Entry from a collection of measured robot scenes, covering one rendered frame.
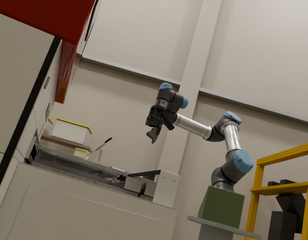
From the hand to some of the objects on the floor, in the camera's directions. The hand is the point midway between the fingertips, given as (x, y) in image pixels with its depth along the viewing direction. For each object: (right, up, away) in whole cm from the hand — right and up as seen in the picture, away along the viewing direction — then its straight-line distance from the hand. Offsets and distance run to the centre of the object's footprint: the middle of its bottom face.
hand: (154, 142), depth 174 cm
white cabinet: (-55, -98, -38) cm, 119 cm away
